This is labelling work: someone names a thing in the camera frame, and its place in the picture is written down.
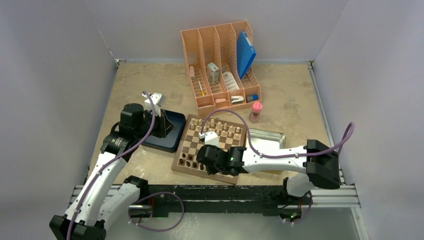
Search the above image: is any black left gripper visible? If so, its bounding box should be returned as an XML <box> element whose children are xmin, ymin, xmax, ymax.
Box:
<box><xmin>134</xmin><ymin>107</ymin><xmax>175</xmax><ymax>140</ymax></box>

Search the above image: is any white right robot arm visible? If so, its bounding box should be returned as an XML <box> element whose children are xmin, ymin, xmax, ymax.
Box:
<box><xmin>196</xmin><ymin>139</ymin><xmax>341</xmax><ymax>204</ymax></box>

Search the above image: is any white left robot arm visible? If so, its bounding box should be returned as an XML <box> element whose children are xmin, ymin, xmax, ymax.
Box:
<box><xmin>49</xmin><ymin>102</ymin><xmax>175</xmax><ymax>240</ymax></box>

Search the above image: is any wooden chess board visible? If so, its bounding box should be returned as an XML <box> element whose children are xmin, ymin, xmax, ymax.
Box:
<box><xmin>171</xmin><ymin>114</ymin><xmax>247</xmax><ymax>185</ymax></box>

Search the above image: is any light chess pieces row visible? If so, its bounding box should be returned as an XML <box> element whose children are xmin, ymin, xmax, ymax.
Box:
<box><xmin>184</xmin><ymin>117</ymin><xmax>246</xmax><ymax>141</ymax></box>

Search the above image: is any dark blue tin tray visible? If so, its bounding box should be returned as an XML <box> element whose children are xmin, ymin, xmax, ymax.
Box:
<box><xmin>141</xmin><ymin>110</ymin><xmax>186</xmax><ymax>153</ymax></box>

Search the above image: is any yellow pen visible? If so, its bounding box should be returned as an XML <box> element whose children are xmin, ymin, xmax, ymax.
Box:
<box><xmin>197</xmin><ymin>80</ymin><xmax>206</xmax><ymax>97</ymax></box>

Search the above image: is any white stapler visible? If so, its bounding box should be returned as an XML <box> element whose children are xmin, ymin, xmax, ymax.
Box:
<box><xmin>230</xmin><ymin>95</ymin><xmax>245</xmax><ymax>105</ymax></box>

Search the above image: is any pink cap bottle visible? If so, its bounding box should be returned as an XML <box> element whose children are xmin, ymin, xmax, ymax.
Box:
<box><xmin>249</xmin><ymin>102</ymin><xmax>263</xmax><ymax>123</ymax></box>

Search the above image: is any white red small box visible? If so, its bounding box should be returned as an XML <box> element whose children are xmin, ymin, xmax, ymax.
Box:
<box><xmin>206</xmin><ymin>62</ymin><xmax>220</xmax><ymax>85</ymax></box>

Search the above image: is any blue cap glue stick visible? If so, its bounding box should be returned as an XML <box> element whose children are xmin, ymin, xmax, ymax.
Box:
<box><xmin>245</xmin><ymin>94</ymin><xmax>259</xmax><ymax>103</ymax></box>

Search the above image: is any white labelled packet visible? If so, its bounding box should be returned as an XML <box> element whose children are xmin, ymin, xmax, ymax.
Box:
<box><xmin>222</xmin><ymin>71</ymin><xmax>240</xmax><ymax>92</ymax></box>

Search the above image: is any orange file organizer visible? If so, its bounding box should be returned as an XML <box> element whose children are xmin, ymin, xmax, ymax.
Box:
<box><xmin>180</xmin><ymin>20</ymin><xmax>262</xmax><ymax>116</ymax></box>

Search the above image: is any blue folder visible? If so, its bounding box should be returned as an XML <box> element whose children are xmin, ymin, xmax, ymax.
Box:
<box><xmin>236</xmin><ymin>31</ymin><xmax>257</xmax><ymax>79</ymax></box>

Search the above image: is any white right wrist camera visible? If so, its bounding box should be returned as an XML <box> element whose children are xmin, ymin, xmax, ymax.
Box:
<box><xmin>198</xmin><ymin>131</ymin><xmax>220</xmax><ymax>148</ymax></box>

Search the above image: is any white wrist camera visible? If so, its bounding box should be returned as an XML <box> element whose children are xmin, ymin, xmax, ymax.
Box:
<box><xmin>142</xmin><ymin>92</ymin><xmax>166</xmax><ymax>117</ymax></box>
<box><xmin>198</xmin><ymin>131</ymin><xmax>220</xmax><ymax>148</ymax></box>

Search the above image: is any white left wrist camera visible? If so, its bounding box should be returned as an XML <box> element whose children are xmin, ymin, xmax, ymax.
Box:
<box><xmin>142</xmin><ymin>92</ymin><xmax>166</xmax><ymax>117</ymax></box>

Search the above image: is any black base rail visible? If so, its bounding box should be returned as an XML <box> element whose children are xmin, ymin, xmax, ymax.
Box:
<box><xmin>133</xmin><ymin>184</ymin><xmax>313</xmax><ymax>218</ymax></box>

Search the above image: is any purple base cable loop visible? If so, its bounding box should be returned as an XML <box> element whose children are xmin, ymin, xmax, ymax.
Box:
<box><xmin>127</xmin><ymin>191</ymin><xmax>185</xmax><ymax>233</ymax></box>

